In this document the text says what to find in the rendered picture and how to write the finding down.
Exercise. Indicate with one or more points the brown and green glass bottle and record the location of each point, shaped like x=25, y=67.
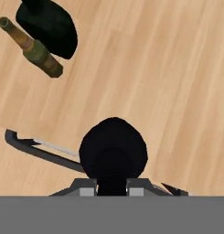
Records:
x=37, y=50

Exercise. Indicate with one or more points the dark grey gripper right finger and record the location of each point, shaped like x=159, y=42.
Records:
x=140, y=186

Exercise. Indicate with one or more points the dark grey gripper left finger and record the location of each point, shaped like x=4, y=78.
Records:
x=83, y=186

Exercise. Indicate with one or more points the dark green bottle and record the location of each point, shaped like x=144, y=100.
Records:
x=52, y=27

